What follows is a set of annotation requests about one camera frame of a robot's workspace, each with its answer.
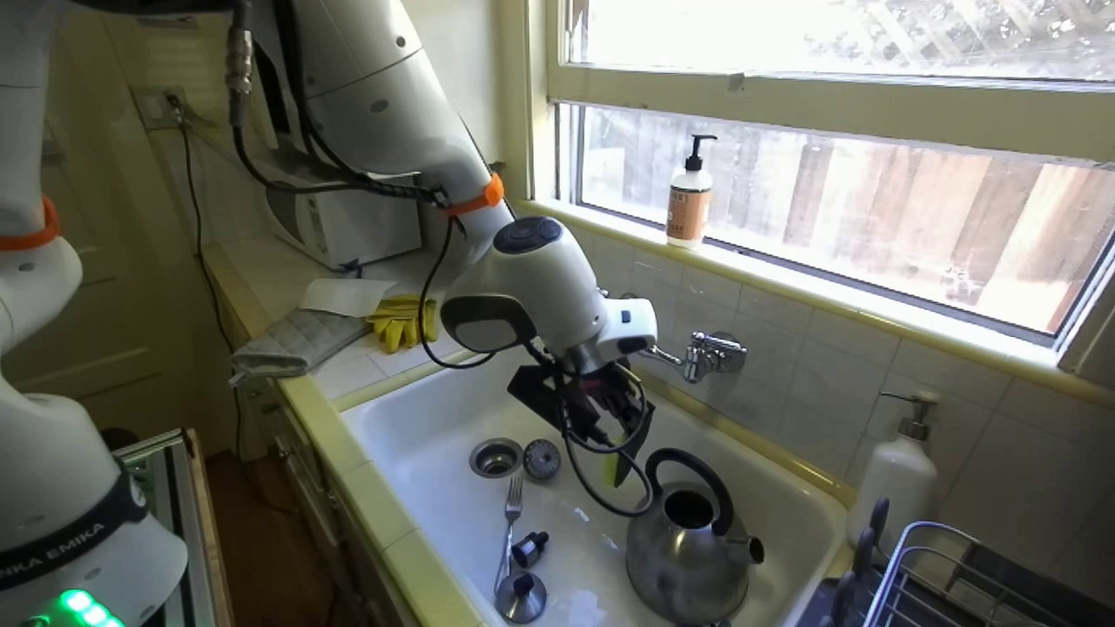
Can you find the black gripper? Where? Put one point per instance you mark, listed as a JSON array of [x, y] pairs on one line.
[[587, 401]]

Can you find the steel sink drain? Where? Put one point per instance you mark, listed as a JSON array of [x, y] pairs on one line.
[[498, 456]]

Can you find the small black and silver cap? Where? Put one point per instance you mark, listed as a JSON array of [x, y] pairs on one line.
[[530, 548]]

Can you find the white ceramic sink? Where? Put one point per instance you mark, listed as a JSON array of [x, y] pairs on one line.
[[454, 509]]

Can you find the yellow rubber glove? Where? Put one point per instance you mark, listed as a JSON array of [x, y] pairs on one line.
[[407, 321]]

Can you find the brown label pump soap bottle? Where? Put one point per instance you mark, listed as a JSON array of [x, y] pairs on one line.
[[689, 195]]

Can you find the white soap dispenser bottle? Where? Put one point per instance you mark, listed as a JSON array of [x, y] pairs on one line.
[[894, 490]]

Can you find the kitchen window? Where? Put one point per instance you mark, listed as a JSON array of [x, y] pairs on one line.
[[838, 174]]

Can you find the grey robot stand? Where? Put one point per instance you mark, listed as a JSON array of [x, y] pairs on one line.
[[176, 525]]

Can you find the chrome wall faucet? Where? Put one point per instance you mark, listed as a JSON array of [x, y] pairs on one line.
[[708, 354]]

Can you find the wall power outlet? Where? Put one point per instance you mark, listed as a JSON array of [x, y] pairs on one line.
[[160, 106]]

